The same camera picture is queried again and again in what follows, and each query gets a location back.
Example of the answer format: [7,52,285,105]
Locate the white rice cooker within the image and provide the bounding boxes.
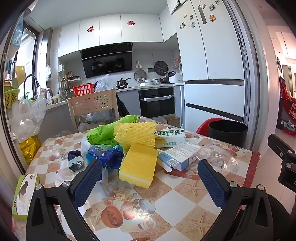
[168,71,184,84]

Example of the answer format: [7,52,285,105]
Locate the white wall cabinets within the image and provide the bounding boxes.
[58,13,178,58]

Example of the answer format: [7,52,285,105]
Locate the group of fridge magnets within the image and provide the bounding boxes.
[179,0,221,29]

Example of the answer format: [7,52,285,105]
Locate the red plastic chair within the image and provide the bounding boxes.
[196,118,226,135]

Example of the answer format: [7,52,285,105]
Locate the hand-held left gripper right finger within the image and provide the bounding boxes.
[197,159,275,241]

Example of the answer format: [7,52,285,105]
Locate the beige plastic chair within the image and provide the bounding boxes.
[67,88,120,133]

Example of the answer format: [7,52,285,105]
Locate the black built-in oven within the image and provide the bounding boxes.
[138,87,175,118]

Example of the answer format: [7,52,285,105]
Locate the round dark wall tray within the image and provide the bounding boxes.
[154,61,168,76]

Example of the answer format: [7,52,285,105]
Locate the white green milk carton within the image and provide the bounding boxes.
[154,129,186,148]

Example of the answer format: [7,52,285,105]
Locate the white refrigerator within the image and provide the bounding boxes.
[171,0,245,129]

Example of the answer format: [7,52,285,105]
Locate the checkered printed tablecloth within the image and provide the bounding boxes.
[20,116,260,241]

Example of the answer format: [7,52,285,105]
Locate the grey sliding door frame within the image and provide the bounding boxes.
[224,0,266,151]

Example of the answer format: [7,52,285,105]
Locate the grey kitchen counter cabinet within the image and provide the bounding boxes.
[38,82,185,135]

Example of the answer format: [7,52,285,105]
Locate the gold foil bag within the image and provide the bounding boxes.
[18,135,41,165]

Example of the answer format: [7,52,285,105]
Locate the red hanging banner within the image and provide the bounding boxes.
[279,76,296,126]

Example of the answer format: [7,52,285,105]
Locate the white spice rack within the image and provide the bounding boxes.
[59,74,82,98]

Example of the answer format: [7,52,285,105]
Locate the green tissue box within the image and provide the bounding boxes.
[11,173,40,217]

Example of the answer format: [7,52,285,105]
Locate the dark cooking pot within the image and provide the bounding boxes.
[116,77,131,90]

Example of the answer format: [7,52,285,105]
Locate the blue white cardboard box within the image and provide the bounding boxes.
[157,141,203,172]

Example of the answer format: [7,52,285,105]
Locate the black kitchen faucet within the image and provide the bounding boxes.
[23,74,40,100]

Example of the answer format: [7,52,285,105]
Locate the black range hood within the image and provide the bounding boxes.
[80,42,133,79]

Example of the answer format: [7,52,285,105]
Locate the yellow foam fruit net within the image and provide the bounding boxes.
[114,122,158,149]

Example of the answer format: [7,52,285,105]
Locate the red gift box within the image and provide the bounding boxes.
[283,120,296,136]

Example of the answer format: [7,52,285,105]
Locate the blue plastic bag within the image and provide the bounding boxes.
[86,145,125,172]

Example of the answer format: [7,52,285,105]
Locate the dark blue wrapper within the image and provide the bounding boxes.
[68,150,84,172]

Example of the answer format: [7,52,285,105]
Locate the large clear plastic bag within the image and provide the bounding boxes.
[10,95,48,142]

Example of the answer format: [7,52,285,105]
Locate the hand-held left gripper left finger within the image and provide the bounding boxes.
[26,159,103,241]

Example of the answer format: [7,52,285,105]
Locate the red plastic basket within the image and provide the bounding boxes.
[72,84,96,97]

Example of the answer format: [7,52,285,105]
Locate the round grey steamer plate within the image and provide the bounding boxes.
[134,70,147,83]

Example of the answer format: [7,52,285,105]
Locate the crumpled clear plastic bag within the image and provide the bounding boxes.
[95,74,114,92]

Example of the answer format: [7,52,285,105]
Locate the yellow sponge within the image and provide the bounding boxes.
[119,143,159,189]

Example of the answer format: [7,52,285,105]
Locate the green plastic bag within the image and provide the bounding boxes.
[86,115,139,146]

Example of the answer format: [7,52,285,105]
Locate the green plastic basket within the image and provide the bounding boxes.
[4,89,21,110]

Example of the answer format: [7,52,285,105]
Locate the brown cardboard box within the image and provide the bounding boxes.
[162,116,181,128]

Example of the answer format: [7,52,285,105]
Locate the plastic bags on chair seat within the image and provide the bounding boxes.
[77,109,121,132]

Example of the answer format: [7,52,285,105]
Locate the black trash bin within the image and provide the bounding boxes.
[208,120,248,150]

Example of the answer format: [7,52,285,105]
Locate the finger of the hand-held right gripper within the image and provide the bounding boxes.
[268,134,296,164]

